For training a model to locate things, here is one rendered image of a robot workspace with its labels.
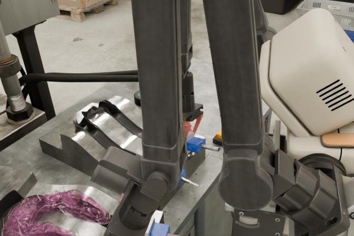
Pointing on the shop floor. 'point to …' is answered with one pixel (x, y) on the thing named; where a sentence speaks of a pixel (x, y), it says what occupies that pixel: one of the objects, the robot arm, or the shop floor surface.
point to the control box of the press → (29, 22)
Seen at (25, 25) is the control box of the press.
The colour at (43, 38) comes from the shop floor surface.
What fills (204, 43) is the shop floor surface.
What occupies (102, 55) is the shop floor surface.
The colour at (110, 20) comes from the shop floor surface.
